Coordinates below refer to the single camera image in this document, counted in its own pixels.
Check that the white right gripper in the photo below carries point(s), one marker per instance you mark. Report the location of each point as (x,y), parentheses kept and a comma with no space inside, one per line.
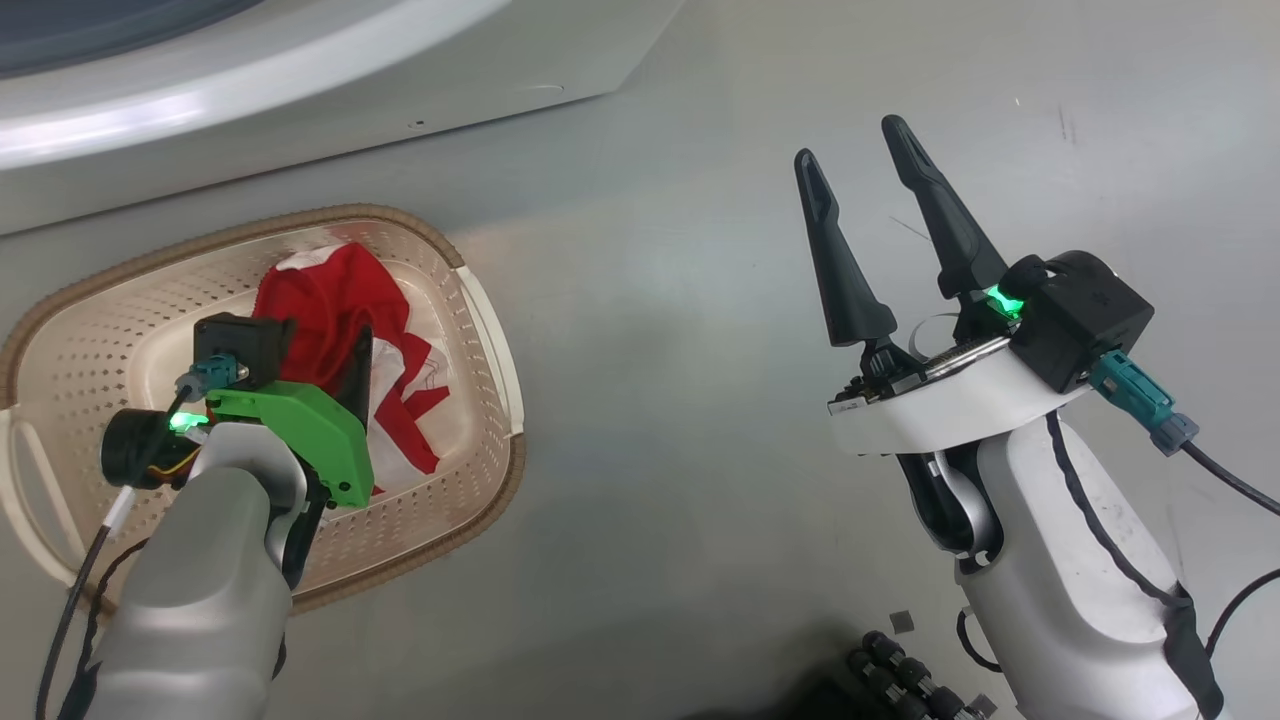
(940,410)

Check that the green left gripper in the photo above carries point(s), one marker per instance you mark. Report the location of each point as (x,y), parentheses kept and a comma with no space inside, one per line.
(310,430)

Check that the red and white garment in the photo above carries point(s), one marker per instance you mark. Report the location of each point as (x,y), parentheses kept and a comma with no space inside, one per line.
(330,300)

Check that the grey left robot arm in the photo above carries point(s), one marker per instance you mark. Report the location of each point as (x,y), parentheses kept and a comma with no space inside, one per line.
(200,600)

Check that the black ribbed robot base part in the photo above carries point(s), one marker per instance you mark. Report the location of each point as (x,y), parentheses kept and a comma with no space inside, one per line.
(890,670)

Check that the beige perforated laundry basket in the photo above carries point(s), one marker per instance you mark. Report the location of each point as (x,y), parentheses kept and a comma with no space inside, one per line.
(90,330)

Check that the white front-load washing machine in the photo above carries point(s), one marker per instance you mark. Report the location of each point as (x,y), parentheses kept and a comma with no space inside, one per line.
(250,90)

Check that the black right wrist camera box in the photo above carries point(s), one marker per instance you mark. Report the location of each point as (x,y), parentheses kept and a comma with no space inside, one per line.
(1080,310)

